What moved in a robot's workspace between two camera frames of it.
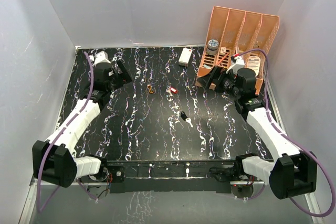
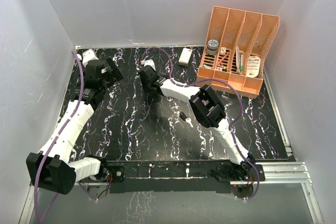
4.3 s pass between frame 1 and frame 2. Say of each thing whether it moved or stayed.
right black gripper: moved
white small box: stayed
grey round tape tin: stayed
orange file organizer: stayed
